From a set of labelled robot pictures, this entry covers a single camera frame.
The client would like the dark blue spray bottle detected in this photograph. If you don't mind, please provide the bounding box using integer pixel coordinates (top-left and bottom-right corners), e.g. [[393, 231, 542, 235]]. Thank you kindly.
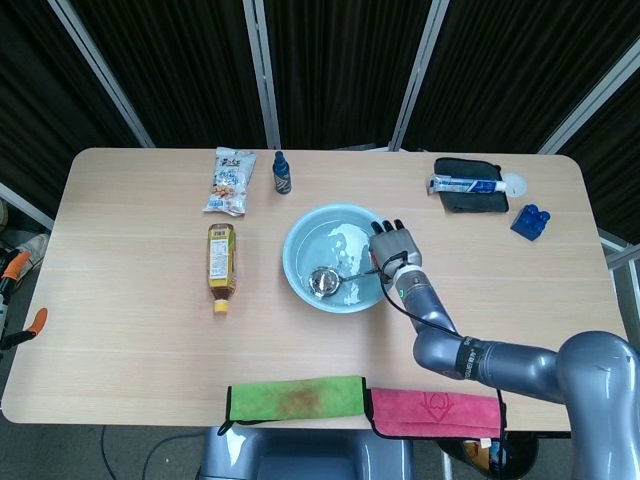
[[271, 150, 293, 195]]

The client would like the blue white toothpaste tube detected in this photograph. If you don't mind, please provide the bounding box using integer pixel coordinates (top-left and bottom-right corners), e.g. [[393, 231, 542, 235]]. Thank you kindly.
[[428, 171, 509, 196]]

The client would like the tea bottle yellow cap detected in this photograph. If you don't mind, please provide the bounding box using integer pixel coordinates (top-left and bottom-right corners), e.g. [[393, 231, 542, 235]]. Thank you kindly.
[[205, 222, 239, 315]]

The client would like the green stained cloth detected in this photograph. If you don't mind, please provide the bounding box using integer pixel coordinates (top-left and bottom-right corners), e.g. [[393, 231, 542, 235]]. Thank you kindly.
[[217, 374, 370, 436]]

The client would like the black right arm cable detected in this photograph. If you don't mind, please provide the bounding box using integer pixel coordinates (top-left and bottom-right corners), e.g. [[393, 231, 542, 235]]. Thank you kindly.
[[378, 252, 508, 480]]

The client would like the white shoe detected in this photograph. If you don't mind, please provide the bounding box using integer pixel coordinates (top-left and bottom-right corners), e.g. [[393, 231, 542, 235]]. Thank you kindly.
[[12, 233, 50, 271]]

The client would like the white screen frame post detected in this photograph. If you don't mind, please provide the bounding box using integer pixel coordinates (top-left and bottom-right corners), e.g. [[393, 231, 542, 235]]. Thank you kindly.
[[537, 37, 640, 155], [243, 0, 282, 149], [48, 0, 156, 149], [388, 0, 451, 151], [0, 181, 55, 231]]

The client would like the blue toy brick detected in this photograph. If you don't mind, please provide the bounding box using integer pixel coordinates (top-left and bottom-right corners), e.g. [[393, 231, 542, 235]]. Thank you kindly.
[[509, 203, 552, 244]]

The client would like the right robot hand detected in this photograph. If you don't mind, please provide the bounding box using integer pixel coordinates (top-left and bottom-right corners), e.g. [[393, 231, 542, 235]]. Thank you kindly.
[[368, 217, 426, 281]]

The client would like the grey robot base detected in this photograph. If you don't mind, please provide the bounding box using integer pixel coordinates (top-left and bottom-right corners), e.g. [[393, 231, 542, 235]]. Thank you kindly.
[[199, 425, 416, 480]]

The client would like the pink cloth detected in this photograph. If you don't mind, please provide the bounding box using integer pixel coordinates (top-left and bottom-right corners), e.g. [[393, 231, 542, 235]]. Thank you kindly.
[[366, 387, 509, 441]]

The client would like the metal ladle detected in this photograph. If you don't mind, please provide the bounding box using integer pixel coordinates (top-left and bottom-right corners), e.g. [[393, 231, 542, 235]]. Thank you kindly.
[[306, 266, 381, 298]]

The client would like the light blue bowl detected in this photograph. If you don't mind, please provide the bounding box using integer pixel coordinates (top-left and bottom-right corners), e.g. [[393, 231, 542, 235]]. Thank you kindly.
[[282, 202, 401, 315]]

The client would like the white snack bag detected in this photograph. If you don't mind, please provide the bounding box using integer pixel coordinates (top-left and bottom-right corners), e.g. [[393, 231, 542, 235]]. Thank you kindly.
[[201, 146, 258, 217]]

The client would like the white round lid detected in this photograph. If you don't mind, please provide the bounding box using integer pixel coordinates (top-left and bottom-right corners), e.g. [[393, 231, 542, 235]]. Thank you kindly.
[[502, 172, 529, 196]]

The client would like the dark grey folded cloth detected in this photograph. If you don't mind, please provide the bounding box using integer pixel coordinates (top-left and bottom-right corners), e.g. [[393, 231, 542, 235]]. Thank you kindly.
[[432, 157, 510, 215]]

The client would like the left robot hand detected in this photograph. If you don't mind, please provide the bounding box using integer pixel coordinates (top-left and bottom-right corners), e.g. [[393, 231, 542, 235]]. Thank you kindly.
[[0, 248, 50, 351]]

